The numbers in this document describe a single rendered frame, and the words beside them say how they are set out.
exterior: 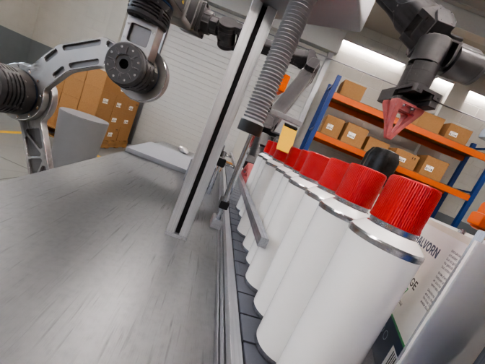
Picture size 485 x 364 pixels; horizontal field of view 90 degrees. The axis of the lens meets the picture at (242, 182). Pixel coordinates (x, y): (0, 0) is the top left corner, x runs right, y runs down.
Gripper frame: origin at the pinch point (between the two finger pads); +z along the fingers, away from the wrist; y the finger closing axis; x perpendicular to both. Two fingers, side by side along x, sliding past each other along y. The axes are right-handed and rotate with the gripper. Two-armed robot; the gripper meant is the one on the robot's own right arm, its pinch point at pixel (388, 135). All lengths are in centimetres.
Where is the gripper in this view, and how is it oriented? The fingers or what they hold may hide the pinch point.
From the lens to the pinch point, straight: 61.1
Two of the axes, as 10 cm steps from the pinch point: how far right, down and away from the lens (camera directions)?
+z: -3.6, 9.1, 1.8
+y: -0.9, -2.3, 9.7
